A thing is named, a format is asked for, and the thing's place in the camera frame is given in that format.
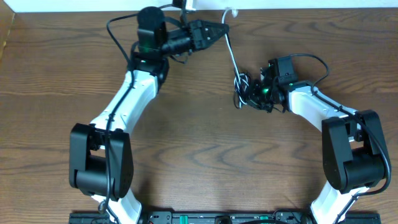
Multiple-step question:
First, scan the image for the black USB cable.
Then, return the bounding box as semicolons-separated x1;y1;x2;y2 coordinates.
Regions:
233;72;253;110

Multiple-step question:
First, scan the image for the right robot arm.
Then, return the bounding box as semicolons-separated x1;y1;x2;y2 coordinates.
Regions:
236;55;392;223

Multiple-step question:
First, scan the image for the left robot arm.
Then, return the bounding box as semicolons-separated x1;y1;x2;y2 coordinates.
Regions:
69;7;229;223

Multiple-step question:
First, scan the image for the white USB cable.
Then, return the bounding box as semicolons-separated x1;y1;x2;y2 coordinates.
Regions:
221;7;251;106

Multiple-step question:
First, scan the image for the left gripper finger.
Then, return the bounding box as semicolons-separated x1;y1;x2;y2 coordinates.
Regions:
202;21;229;32
205;30;229;49

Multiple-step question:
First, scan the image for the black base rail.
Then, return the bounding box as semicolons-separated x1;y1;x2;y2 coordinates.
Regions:
68;209;382;224

